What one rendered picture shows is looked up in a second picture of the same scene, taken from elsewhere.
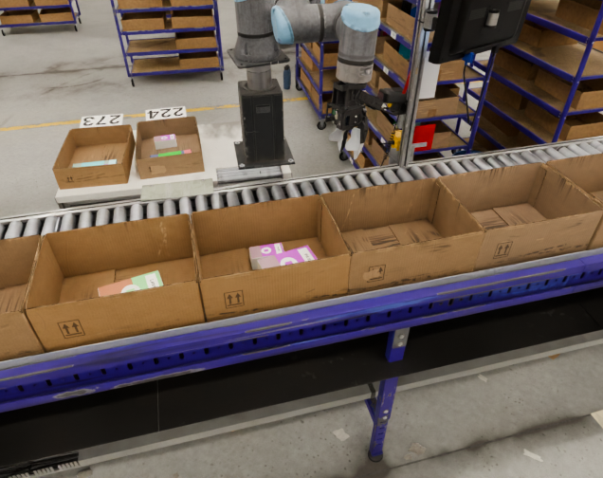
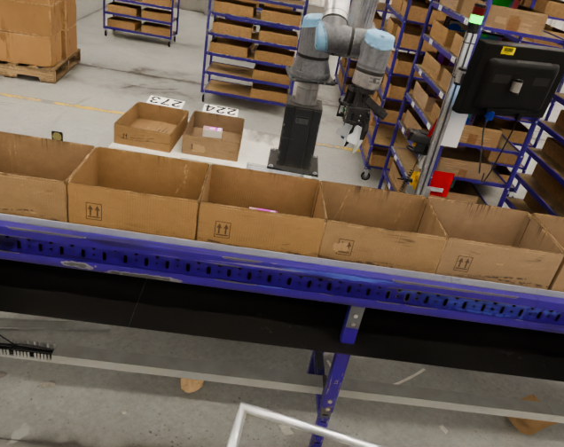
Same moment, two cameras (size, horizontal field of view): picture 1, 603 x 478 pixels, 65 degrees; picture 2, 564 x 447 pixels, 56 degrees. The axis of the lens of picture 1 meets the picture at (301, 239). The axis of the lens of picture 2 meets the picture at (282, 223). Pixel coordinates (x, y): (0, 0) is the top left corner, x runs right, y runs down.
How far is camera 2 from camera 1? 0.55 m
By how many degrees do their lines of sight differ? 12
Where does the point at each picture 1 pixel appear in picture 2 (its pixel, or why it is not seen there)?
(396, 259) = (364, 239)
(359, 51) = (372, 63)
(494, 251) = (455, 262)
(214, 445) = (168, 399)
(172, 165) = (211, 148)
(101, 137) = (161, 114)
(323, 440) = (268, 428)
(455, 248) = (419, 246)
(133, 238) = (160, 171)
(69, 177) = (125, 134)
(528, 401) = not seen: outside the picture
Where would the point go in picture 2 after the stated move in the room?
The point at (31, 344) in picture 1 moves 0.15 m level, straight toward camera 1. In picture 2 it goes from (61, 215) to (68, 240)
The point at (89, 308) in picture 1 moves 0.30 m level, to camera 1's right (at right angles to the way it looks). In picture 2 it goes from (113, 198) to (206, 223)
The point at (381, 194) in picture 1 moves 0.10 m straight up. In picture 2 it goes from (373, 198) to (380, 172)
